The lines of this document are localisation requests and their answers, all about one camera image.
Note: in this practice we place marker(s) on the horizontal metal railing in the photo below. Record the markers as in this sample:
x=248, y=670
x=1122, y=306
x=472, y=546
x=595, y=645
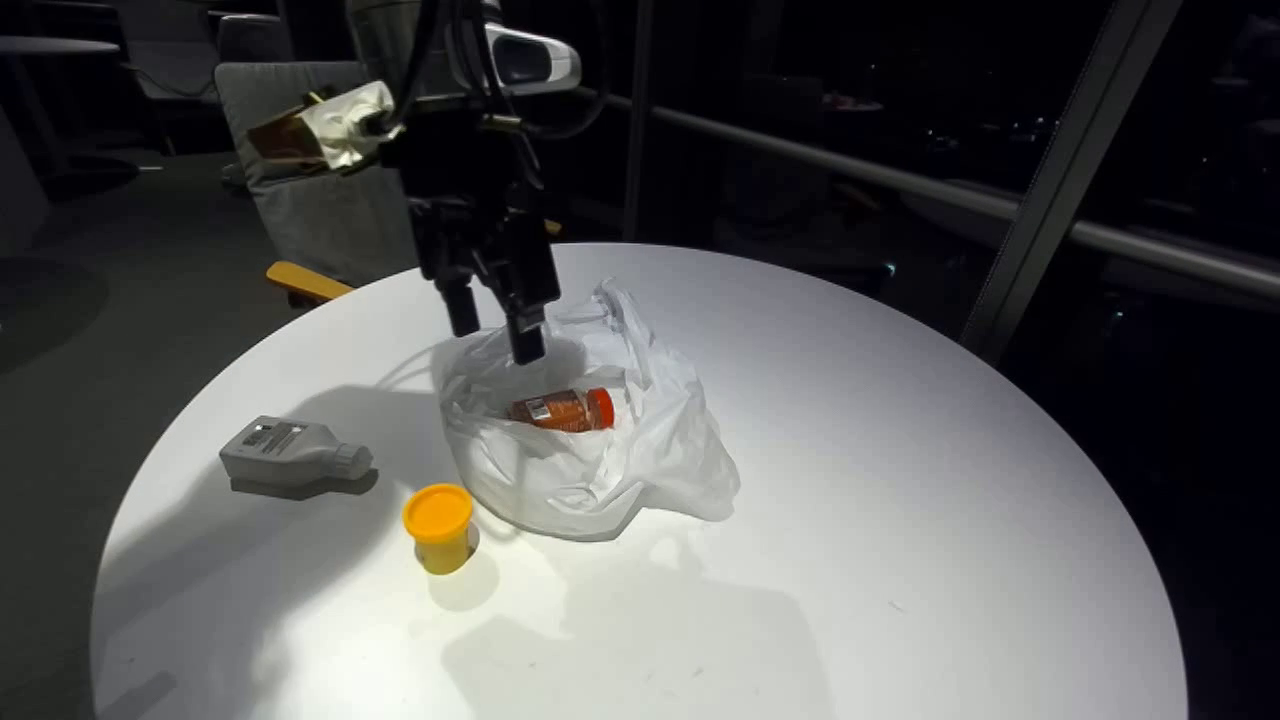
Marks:
x=853, y=160

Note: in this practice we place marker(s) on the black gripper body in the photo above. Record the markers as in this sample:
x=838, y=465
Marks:
x=472, y=185

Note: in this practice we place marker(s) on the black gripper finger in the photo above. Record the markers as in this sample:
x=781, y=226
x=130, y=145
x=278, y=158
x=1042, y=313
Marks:
x=463, y=306
x=524, y=322

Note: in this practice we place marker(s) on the small yellow bottle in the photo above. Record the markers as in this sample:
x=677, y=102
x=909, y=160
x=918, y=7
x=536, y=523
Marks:
x=440, y=523

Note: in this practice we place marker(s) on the grey background chair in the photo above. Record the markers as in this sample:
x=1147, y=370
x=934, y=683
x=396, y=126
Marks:
x=165, y=52

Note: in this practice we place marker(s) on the clear bottle with orange cap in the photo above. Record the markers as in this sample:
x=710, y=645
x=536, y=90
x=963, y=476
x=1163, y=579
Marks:
x=575, y=409

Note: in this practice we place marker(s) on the light grey window post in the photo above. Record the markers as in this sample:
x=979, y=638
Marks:
x=1064, y=174

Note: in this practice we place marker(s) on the white plastic bag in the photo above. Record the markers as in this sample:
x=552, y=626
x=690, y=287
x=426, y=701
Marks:
x=625, y=465

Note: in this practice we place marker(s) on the grey armchair with wooden armrests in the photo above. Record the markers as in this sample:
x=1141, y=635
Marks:
x=333, y=221

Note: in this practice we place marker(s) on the dark thin window post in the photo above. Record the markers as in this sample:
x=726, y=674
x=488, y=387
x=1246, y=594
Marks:
x=643, y=104

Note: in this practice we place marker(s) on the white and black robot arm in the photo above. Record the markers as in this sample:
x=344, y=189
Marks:
x=524, y=56

